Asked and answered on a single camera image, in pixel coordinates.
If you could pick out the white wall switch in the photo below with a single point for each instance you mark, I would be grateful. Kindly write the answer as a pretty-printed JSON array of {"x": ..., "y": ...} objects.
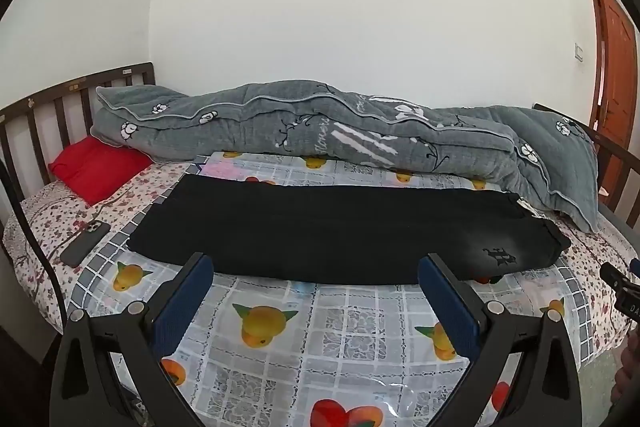
[{"x": 579, "y": 52}]

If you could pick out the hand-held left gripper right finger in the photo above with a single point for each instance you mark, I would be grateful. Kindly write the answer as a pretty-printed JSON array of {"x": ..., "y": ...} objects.
[{"x": 445, "y": 302}]

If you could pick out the dark smartphone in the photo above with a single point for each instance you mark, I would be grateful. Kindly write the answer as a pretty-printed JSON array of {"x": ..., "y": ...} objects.
[{"x": 85, "y": 243}]

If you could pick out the person's right hand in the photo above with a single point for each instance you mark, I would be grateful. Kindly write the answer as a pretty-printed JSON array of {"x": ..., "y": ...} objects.
[{"x": 627, "y": 372}]

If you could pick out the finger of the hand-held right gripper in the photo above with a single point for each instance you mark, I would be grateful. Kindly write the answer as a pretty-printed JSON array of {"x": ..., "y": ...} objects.
[{"x": 612, "y": 276}]

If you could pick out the grey floral quilt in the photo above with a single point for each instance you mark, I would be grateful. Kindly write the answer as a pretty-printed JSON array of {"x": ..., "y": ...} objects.
[{"x": 310, "y": 122}]

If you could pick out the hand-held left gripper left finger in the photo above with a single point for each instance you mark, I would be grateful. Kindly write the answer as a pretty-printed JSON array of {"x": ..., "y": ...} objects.
[{"x": 186, "y": 302}]

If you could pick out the wooden bed headboard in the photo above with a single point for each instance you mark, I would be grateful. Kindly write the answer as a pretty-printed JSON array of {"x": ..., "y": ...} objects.
[{"x": 60, "y": 107}]

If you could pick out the red pillow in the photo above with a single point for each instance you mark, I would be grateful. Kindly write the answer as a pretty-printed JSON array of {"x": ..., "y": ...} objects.
[{"x": 97, "y": 167}]

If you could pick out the wooden bed footboard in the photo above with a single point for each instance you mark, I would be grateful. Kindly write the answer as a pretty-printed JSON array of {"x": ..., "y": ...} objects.
[{"x": 617, "y": 187}]

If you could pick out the fruit print plastic mat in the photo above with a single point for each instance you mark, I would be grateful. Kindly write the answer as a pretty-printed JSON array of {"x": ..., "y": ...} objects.
[{"x": 320, "y": 332}]

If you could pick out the brown wooden door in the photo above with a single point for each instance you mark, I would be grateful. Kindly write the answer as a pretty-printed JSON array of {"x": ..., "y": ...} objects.
[{"x": 617, "y": 57}]

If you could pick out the floral bed sheet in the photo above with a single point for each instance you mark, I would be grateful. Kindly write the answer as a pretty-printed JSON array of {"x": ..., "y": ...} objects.
[{"x": 50, "y": 217}]

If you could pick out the black pants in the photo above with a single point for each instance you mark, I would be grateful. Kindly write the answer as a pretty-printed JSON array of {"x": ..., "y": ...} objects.
[{"x": 320, "y": 227}]

